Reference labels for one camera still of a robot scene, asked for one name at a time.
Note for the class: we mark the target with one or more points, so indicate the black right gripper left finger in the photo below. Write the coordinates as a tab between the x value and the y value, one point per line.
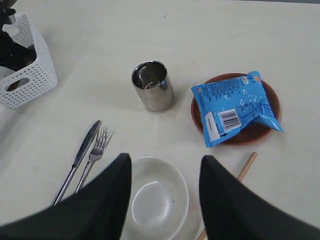
97	212

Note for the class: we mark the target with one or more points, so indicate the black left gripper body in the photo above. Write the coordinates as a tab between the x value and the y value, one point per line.
13	55

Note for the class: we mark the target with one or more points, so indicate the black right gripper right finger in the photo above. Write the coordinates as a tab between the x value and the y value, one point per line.
231	211

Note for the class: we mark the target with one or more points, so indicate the white perforated plastic basket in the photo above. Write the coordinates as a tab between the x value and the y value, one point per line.
22	86

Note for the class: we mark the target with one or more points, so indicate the brown wooden chopsticks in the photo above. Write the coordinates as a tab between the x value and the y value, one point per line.
240	177

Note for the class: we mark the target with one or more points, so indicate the silver table knife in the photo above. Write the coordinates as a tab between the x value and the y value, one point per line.
87	141

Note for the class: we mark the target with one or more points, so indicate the silver fork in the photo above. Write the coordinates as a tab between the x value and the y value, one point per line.
102	140

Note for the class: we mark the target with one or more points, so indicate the speckled grey ceramic bowl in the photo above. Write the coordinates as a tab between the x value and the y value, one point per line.
159	201

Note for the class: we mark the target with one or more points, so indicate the brown plate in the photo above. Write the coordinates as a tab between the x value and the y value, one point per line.
252	135

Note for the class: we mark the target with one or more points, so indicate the blue snack packet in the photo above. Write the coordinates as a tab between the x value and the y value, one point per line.
232	107

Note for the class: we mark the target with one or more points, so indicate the steel cup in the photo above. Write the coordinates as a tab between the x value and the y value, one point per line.
153	85

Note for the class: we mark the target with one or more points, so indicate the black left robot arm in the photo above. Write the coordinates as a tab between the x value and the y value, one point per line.
7	14

